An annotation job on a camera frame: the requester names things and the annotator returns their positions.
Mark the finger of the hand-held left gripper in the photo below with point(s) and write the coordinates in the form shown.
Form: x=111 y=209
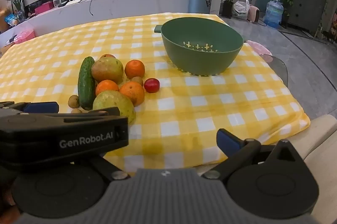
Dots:
x=42 y=107

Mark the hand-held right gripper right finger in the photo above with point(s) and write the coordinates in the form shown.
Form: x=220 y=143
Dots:
x=229 y=141

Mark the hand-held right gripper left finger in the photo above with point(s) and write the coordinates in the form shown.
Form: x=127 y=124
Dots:
x=113 y=170

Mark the small brown kiwi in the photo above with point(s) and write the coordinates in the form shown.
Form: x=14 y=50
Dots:
x=73 y=101
x=137 y=81

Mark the green cucumber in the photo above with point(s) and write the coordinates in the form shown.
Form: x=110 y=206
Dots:
x=86 y=84

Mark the green colander bowl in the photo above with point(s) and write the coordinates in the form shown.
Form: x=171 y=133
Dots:
x=200 y=60

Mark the red plum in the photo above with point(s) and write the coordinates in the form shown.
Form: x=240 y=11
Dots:
x=152 y=85

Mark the yellow checked tablecloth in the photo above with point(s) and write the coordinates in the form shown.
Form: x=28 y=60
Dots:
x=184 y=113

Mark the pink translucent container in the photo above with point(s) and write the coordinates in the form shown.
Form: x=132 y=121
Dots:
x=25 y=34

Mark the transparent chair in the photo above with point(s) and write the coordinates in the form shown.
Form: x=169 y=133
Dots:
x=279 y=67

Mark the pink cloth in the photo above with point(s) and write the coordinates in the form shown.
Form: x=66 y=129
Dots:
x=259 y=48

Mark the pink box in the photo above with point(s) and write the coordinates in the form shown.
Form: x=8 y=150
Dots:
x=43 y=8

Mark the small potted plant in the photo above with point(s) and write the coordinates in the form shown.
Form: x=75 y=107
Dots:
x=18 y=2

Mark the white TV console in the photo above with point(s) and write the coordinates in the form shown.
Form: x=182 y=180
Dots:
x=118 y=6

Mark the pink heater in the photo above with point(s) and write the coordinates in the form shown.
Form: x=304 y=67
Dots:
x=253 y=13

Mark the white plastic bag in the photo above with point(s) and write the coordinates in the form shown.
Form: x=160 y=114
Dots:
x=241 y=10

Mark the blue water bottle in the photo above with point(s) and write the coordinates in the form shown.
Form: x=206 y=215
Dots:
x=273 y=13

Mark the grey trash bin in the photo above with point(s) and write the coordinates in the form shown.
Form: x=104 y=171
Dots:
x=200 y=1

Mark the grey cabinet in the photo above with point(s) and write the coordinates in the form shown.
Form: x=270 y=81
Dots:
x=305 y=5

